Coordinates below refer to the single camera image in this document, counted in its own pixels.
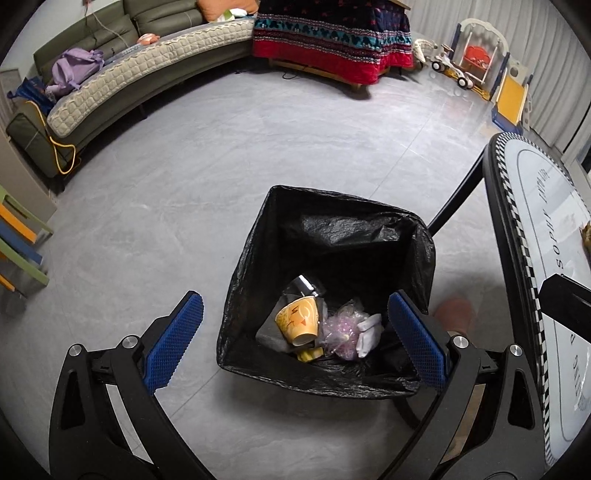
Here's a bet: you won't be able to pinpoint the orange pillow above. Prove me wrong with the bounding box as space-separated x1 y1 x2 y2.
196 0 260 22

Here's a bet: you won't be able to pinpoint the white tissue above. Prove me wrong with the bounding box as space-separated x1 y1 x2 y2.
355 313 384 359

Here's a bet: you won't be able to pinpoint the red patterned covered table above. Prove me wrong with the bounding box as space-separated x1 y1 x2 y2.
252 0 415 87

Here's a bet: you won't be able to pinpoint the toy swing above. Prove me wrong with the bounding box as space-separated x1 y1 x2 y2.
450 17 510 101

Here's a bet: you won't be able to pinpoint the beige quilted sofa mat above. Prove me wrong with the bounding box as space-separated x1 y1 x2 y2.
46 17 256 139

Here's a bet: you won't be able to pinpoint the grey foam piece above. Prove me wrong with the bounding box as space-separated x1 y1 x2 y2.
255 318 297 354

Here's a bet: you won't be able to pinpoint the blue bag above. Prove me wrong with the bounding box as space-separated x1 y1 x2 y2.
8 76 54 114

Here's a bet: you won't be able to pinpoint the yellow toy slide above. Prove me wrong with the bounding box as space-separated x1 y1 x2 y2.
490 64 537 136

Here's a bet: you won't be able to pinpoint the green and orange stool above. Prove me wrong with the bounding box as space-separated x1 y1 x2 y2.
0 240 50 298
0 185 55 246

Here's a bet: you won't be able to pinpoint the white rocking toy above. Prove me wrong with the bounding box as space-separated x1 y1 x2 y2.
412 39 438 71

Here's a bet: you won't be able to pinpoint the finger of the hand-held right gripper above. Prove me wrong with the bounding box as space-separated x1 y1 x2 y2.
538 274 591 334

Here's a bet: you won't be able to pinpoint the yellow cable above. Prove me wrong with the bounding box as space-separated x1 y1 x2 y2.
25 100 78 177

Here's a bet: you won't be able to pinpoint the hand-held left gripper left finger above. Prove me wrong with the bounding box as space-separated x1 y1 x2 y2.
48 291 213 480

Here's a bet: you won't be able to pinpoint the yellow paper cup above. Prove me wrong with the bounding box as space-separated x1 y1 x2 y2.
275 295 321 347

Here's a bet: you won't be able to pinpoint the pink shredded plastic bag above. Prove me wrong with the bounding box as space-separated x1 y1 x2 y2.
320 299 371 361

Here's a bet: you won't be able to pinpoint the white ride-on toy car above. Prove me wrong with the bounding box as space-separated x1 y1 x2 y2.
431 43 477 89

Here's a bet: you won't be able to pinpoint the round white table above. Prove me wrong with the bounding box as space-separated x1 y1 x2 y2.
427 131 591 468

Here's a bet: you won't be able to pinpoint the green sofa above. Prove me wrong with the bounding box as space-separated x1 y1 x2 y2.
6 0 259 182

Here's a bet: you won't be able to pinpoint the black trash bag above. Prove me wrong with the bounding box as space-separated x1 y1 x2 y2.
216 185 437 400

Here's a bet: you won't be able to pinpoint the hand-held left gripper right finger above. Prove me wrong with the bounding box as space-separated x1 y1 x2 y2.
388 290 546 480

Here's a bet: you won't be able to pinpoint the purple backpack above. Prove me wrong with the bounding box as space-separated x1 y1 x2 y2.
45 48 105 97

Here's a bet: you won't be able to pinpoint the white curtains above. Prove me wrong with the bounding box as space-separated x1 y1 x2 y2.
411 0 591 162

